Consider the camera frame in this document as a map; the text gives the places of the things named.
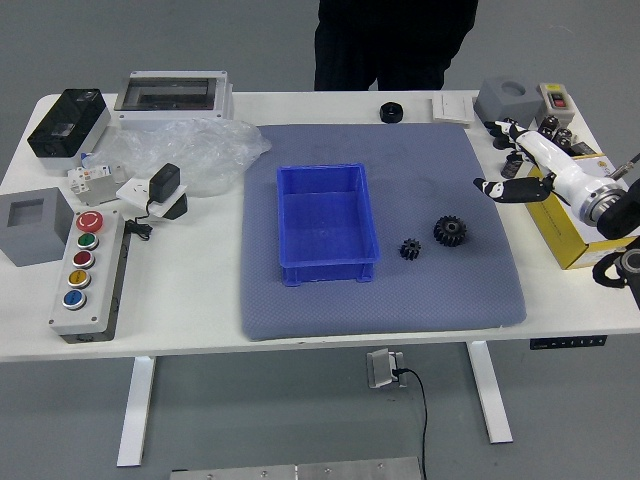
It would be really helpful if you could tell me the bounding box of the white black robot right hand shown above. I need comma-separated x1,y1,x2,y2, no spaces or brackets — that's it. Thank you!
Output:
472,117,624,219

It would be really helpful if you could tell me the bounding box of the big black gear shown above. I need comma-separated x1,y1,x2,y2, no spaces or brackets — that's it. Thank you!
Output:
432,214,469,249

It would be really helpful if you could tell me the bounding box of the small black gear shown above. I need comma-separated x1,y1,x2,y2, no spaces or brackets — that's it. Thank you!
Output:
398,236,425,261

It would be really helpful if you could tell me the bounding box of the yellow white cardboard box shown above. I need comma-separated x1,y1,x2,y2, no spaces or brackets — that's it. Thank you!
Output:
527,153,640,271

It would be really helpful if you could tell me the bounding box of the grey distribution box clear lid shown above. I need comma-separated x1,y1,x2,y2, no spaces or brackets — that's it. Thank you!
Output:
113,70,235,132

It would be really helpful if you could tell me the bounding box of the grey five-button control box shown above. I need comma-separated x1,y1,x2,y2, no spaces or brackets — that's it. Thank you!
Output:
48,209,132,345

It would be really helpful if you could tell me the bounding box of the grey block with round hole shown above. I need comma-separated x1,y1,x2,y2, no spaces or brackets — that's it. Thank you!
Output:
473,76,545,126

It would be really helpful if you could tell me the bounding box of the black table control panel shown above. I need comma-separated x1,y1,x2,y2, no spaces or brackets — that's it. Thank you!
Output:
529,334,609,350

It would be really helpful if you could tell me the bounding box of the person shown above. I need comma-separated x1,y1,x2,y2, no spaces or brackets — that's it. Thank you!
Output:
313,0,479,92

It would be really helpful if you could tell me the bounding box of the grey-blue mat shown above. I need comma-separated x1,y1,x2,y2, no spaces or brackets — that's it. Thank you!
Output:
238,122,529,342

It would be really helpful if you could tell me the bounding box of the blue plastic bin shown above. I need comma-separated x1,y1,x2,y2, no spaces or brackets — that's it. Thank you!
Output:
276,162,382,289

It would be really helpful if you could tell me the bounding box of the white table leg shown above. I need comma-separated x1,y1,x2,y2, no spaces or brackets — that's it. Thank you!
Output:
115,355,157,469
467,341,515,445

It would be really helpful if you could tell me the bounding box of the silver floor socket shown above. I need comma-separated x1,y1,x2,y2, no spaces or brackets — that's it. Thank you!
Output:
366,348,409,390

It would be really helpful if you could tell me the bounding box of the clear plastic bag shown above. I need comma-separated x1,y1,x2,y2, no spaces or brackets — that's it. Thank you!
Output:
92,117,273,199

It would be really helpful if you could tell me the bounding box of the black power adapter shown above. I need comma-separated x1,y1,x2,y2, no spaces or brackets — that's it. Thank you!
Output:
147,162,182,205

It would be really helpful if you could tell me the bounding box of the grey metal plate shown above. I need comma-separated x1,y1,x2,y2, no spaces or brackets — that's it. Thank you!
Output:
169,456,424,480

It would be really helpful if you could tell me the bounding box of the white circuit breaker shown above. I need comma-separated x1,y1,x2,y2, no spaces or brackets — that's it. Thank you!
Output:
67,163,129,207

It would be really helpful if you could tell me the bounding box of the grey block with square hole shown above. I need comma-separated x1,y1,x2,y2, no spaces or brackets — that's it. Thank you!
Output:
0,187,76,269

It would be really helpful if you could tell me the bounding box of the grey two-button switch box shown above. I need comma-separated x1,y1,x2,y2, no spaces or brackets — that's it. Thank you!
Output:
537,81,577,121

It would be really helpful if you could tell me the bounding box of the white wall switch panel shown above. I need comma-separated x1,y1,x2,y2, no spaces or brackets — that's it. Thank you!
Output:
430,94,475,127

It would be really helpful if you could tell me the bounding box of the black round ring nut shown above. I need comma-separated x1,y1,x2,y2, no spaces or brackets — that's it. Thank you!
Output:
378,101,406,124

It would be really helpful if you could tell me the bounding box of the black floor cable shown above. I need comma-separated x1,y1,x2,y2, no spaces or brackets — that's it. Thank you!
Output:
392,367,430,480

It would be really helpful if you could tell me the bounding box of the black adapter cord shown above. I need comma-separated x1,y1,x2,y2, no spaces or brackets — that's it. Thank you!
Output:
122,199,156,242

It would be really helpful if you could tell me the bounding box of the black enclosure with grey base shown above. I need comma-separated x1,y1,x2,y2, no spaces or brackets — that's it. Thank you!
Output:
26,88,112,176

